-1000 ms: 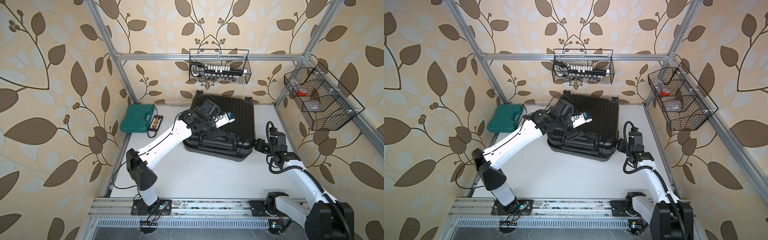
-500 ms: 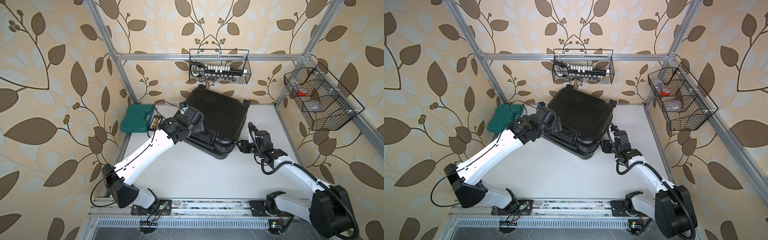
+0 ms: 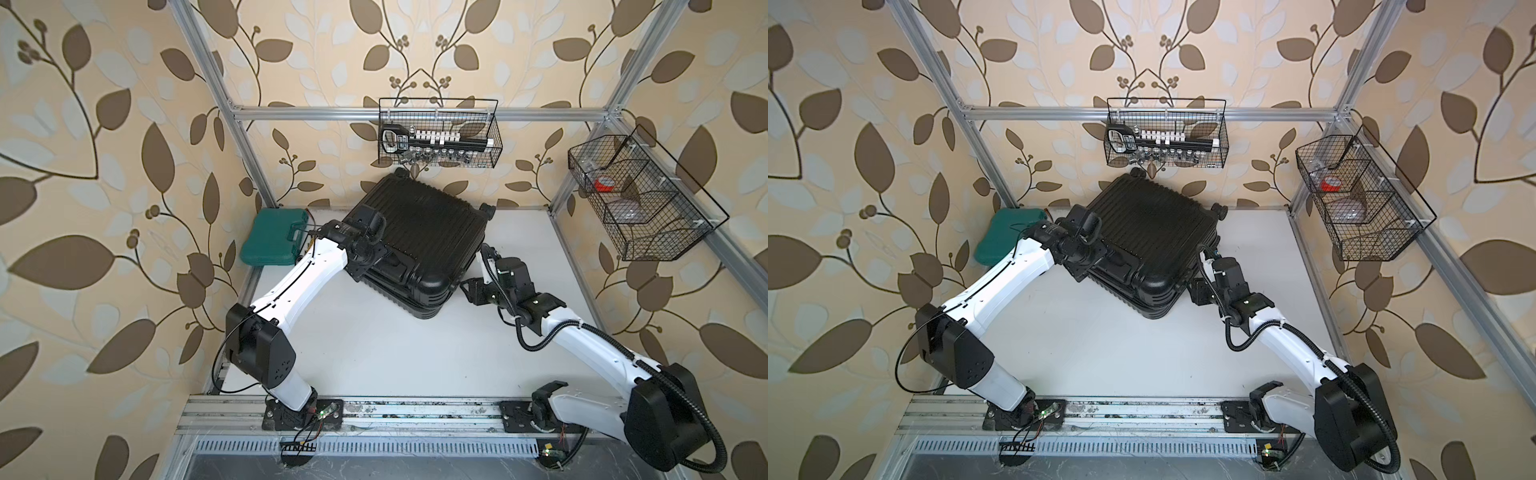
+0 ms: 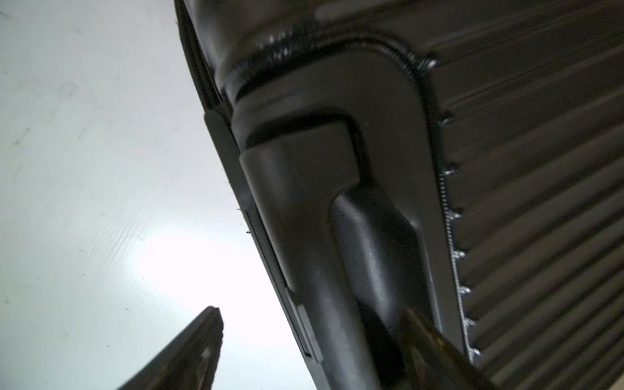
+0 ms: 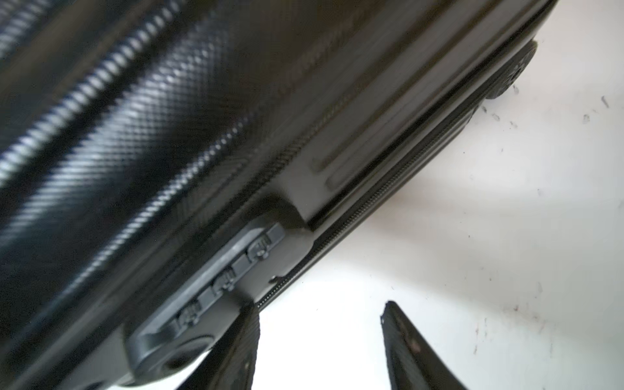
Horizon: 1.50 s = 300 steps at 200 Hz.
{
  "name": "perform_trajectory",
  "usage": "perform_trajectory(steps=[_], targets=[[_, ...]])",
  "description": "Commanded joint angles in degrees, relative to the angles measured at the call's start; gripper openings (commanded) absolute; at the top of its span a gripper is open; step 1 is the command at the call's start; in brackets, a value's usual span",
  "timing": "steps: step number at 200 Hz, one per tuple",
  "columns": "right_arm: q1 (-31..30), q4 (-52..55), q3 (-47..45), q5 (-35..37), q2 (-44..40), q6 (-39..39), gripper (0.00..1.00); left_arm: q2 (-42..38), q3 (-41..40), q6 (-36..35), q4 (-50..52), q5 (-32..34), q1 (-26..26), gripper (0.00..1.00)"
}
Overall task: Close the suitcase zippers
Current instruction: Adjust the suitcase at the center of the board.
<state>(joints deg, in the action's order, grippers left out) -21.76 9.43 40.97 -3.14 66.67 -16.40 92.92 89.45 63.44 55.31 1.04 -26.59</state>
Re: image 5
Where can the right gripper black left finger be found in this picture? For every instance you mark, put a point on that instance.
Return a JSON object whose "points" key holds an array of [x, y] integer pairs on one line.
{"points": [[231, 363]]}

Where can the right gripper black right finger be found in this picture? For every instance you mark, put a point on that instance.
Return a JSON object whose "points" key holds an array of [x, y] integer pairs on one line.
{"points": [[411, 361]]}

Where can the black hard-shell suitcase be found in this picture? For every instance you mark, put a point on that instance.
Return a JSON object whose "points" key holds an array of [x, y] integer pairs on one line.
{"points": [[164, 164]]}

